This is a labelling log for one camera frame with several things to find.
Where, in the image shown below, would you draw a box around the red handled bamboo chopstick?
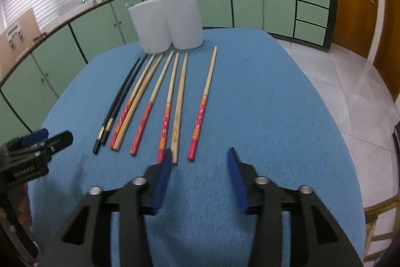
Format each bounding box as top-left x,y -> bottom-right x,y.
109,54 -> 155,150

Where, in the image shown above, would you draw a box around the plain bamboo chopstick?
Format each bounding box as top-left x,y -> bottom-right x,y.
171,52 -> 189,165
112,54 -> 164,152

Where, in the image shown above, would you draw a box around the red orange floral chopstick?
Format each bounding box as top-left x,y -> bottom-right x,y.
187,46 -> 218,162
157,53 -> 179,163

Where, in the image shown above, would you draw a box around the green lower kitchen cabinets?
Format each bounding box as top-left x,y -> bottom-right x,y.
1,0 -> 338,141

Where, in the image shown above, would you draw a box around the left hand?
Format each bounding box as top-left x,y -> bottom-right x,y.
9,183 -> 32,229

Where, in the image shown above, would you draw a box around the wooden chair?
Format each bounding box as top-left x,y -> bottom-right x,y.
362,192 -> 399,266

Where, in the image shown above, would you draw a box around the cardboard box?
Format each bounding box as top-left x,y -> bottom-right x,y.
0,8 -> 40,78

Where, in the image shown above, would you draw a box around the blue table mat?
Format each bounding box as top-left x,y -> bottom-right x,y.
28,29 -> 365,266

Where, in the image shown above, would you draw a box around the white double utensil holder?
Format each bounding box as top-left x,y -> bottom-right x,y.
127,0 -> 204,54

